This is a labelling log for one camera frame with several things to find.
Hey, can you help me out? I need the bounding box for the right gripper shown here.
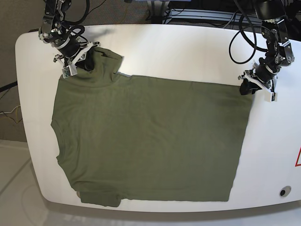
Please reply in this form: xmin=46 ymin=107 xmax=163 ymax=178
xmin=53 ymin=38 xmax=100 ymax=71

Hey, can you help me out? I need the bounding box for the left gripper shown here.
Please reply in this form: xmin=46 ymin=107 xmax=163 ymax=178
xmin=238 ymin=65 xmax=277 ymax=96

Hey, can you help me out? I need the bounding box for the olive green T-shirt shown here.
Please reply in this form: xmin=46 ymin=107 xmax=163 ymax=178
xmin=51 ymin=48 xmax=253 ymax=207

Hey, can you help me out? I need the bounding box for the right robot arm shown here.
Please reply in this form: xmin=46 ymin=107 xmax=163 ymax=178
xmin=39 ymin=0 xmax=99 ymax=76

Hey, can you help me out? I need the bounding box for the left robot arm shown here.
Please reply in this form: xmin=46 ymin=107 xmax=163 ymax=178
xmin=239 ymin=0 xmax=294 ymax=95

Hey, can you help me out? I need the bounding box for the black bar under table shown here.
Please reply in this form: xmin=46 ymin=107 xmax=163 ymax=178
xmin=0 ymin=81 xmax=18 ymax=93

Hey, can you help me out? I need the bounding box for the grey metal table leg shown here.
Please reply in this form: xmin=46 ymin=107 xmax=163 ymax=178
xmin=147 ymin=0 xmax=170 ymax=24

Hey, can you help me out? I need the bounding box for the red warning triangle sticker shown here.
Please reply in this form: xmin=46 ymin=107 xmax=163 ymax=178
xmin=295 ymin=149 xmax=301 ymax=167

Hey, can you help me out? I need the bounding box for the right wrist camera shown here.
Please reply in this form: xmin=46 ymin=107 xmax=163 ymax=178
xmin=62 ymin=65 xmax=77 ymax=79

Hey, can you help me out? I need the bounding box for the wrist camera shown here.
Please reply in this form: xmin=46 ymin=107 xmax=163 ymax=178
xmin=62 ymin=65 xmax=77 ymax=79
xmin=265 ymin=92 xmax=277 ymax=102

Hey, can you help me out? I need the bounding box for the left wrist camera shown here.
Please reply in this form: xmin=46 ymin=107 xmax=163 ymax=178
xmin=265 ymin=92 xmax=277 ymax=102

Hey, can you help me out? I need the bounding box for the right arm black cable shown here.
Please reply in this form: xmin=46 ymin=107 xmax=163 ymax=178
xmin=62 ymin=0 xmax=91 ymax=38

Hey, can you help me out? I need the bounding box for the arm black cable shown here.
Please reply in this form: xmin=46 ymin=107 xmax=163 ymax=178
xmin=229 ymin=0 xmax=270 ymax=65
xmin=62 ymin=0 xmax=91 ymax=38

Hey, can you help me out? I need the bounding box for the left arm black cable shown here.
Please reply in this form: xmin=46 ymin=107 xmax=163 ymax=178
xmin=229 ymin=0 xmax=270 ymax=65

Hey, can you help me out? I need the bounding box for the grey metal frame rail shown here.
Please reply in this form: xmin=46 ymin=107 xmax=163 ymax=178
xmin=162 ymin=8 xmax=276 ymax=31

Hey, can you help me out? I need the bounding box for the white floor cable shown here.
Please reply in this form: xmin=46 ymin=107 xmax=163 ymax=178
xmin=0 ymin=106 xmax=20 ymax=117

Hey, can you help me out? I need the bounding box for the right table cable grommet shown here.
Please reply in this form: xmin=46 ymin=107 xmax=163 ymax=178
xmin=279 ymin=186 xmax=292 ymax=197

